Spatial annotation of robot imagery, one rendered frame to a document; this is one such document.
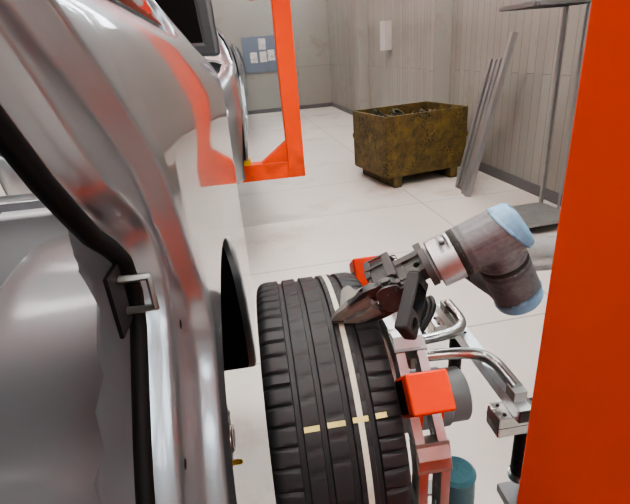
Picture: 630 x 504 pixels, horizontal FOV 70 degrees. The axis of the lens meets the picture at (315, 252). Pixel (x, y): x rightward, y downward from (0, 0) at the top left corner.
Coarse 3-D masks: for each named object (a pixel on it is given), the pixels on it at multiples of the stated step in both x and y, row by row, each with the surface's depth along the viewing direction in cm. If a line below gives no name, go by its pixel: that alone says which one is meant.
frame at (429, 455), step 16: (384, 320) 94; (384, 336) 95; (400, 336) 88; (400, 352) 87; (416, 352) 88; (400, 368) 86; (416, 368) 89; (432, 416) 83; (416, 432) 82; (432, 432) 85; (416, 448) 81; (432, 448) 81; (448, 448) 81; (416, 464) 81; (432, 464) 81; (448, 464) 81; (416, 480) 84; (432, 480) 88; (448, 480) 83; (416, 496) 85; (432, 496) 89; (448, 496) 85
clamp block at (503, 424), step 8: (528, 400) 93; (488, 408) 93; (496, 408) 92; (504, 408) 92; (488, 416) 94; (496, 416) 90; (504, 416) 90; (512, 416) 90; (488, 424) 94; (496, 424) 91; (504, 424) 90; (512, 424) 90; (520, 424) 90; (496, 432) 91; (504, 432) 91; (512, 432) 91; (520, 432) 91
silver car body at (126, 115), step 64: (0, 0) 26; (64, 0) 29; (128, 0) 54; (0, 64) 27; (64, 64) 31; (128, 64) 40; (192, 64) 87; (0, 128) 26; (64, 128) 30; (128, 128) 38; (192, 128) 65; (64, 192) 31; (128, 192) 39; (192, 192) 58; (0, 256) 177; (64, 256) 77; (128, 256) 42; (192, 256) 52; (0, 320) 66; (64, 320) 66; (128, 320) 42; (192, 320) 58; (0, 384) 61; (64, 384) 61; (128, 384) 47; (192, 384) 55; (0, 448) 58; (64, 448) 58; (128, 448) 45; (192, 448) 51
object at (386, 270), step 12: (384, 252) 85; (420, 252) 81; (372, 264) 85; (384, 264) 83; (396, 264) 84; (408, 264) 84; (420, 264) 82; (372, 276) 84; (384, 276) 82; (396, 276) 81; (432, 276) 79; (384, 288) 80; (396, 288) 80; (384, 300) 82; (396, 300) 82
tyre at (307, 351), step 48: (288, 288) 98; (336, 288) 96; (288, 336) 85; (336, 336) 84; (288, 384) 79; (336, 384) 79; (384, 384) 79; (288, 432) 76; (336, 432) 76; (384, 432) 76; (288, 480) 74; (336, 480) 75; (384, 480) 76
